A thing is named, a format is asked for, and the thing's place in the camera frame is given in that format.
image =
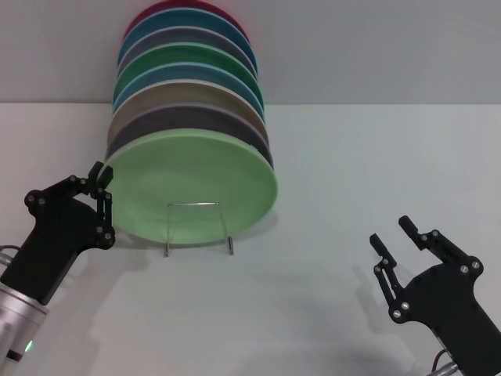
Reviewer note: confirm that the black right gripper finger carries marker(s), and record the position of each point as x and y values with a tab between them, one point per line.
446	252
393	290

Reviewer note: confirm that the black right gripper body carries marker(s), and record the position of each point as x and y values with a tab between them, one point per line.
450	309

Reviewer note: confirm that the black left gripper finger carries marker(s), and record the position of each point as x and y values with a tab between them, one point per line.
58	190
106	219

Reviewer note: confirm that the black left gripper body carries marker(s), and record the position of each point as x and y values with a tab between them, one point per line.
55	243

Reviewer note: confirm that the light green plate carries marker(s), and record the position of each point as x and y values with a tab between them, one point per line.
188	184

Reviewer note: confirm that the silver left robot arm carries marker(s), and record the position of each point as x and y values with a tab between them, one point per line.
19	313

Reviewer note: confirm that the lavender plate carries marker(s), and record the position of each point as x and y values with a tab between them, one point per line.
188	117

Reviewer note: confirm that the beige plate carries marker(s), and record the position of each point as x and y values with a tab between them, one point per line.
176	94

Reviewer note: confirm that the light blue plate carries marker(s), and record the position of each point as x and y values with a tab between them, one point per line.
172	73

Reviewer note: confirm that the dark green plate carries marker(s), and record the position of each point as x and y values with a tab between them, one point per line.
176	55

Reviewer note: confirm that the grey purple plate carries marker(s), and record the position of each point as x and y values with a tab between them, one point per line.
176	37

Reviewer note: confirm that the maroon plate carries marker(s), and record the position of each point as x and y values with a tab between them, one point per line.
145	9

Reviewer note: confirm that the teal blue plate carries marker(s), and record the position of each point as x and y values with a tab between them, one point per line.
176	19

